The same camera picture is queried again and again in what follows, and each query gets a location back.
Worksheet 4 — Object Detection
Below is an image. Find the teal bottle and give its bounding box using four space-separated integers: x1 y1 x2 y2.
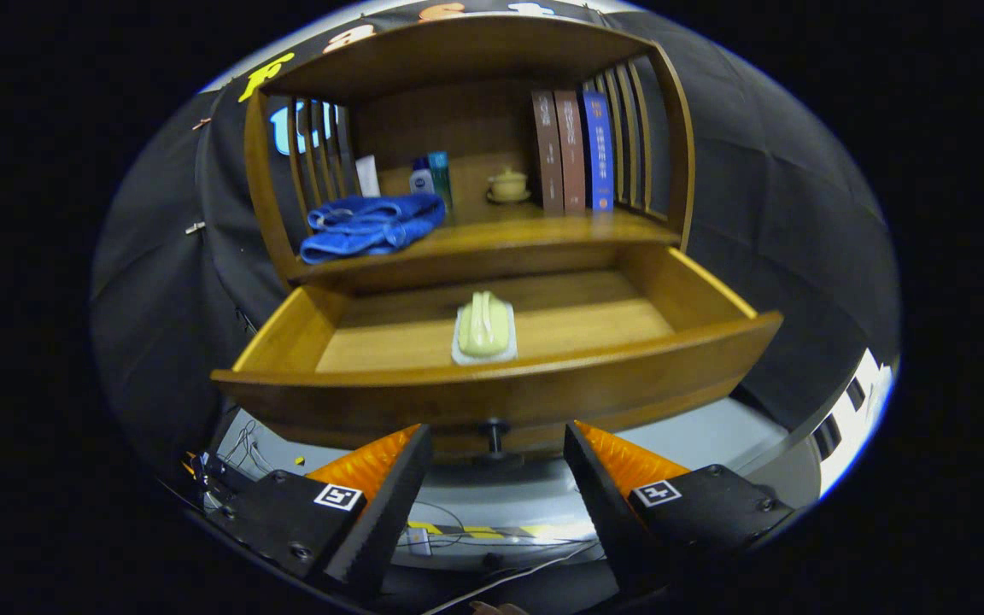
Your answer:
428 151 454 214

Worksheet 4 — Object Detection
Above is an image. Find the wooden countertop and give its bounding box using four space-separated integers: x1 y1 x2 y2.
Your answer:
291 209 682 276

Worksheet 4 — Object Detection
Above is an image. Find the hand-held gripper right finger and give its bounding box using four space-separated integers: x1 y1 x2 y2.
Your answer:
562 420 796 596

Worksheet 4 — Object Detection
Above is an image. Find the green scrub brush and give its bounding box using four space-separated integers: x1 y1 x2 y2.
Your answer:
451 290 518 366

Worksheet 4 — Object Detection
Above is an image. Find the blue book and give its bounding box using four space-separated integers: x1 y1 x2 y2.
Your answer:
582 90 615 213

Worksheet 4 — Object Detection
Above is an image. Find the reddish brown book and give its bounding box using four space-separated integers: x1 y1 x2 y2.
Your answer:
553 90 587 214

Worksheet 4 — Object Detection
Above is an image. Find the black drawer knob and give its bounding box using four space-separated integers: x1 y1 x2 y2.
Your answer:
477 419 511 460

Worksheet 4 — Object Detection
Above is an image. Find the tangle of thin cables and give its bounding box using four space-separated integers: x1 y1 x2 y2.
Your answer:
189 417 284 507

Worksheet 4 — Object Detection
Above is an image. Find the beige lidded teacup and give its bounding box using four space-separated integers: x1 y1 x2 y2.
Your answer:
486 167 533 204

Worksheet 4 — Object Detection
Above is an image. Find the blue towel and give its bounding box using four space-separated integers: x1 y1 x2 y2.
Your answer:
299 193 448 265

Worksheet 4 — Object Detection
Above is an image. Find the wooden drawer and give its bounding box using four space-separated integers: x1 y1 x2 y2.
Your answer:
210 246 785 455

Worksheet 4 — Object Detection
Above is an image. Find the dark brown book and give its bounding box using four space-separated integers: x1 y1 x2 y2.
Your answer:
531 91 565 214

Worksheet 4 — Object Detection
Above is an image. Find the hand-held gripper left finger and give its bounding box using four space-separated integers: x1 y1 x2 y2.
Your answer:
202 425 435 599

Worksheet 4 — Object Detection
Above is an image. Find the white floor cable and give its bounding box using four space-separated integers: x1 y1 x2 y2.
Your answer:
419 540 606 615

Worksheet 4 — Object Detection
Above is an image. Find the wooden cabinet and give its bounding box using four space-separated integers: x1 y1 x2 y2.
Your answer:
210 13 785 466

